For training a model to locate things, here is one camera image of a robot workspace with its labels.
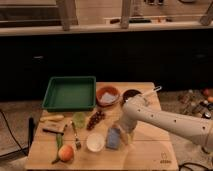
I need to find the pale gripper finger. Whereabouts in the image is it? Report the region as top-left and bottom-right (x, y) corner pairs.
(121, 132), (134, 145)

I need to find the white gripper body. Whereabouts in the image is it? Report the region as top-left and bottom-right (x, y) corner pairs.
(116, 107), (138, 133)

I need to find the blue sponge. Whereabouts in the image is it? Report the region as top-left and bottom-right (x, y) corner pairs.
(106, 127), (121, 150)

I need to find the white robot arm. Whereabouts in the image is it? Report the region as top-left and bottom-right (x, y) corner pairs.
(115, 94), (213, 151)

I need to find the white paper cup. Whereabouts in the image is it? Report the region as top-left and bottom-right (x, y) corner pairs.
(86, 133), (105, 152)

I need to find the bunch of dark grapes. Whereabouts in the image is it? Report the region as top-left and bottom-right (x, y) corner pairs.
(87, 111), (105, 130)

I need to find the dark brown bowl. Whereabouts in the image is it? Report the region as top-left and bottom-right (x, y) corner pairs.
(121, 89), (140, 105)

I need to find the light blue cloth in bowl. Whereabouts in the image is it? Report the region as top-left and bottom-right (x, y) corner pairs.
(100, 93), (117, 103)

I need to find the orange bowl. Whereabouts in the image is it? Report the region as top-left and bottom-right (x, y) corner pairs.
(96, 86), (120, 107)

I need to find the green lettuce leaf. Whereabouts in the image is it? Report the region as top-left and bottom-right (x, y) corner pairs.
(72, 112), (86, 128)

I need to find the metal fork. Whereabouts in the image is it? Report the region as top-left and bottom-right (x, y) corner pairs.
(71, 121), (81, 150)

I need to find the orange peach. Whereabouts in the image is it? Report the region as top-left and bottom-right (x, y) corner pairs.
(58, 145), (74, 162)

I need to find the green plastic tray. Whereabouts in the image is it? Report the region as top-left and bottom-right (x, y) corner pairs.
(42, 76), (96, 112)

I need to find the green chili pepper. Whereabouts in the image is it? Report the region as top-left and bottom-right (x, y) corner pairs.
(51, 133), (63, 164)

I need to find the yellow banana piece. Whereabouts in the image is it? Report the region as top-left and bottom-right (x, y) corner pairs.
(40, 115), (64, 122)

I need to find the black cable bottom right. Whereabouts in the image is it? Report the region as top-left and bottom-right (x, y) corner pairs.
(178, 162), (213, 171)

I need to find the black cable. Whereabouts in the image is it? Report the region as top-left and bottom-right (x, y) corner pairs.
(0, 109), (29, 159)
(178, 162), (213, 171)

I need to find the black cable left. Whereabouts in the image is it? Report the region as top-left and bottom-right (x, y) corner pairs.
(0, 109), (29, 159)

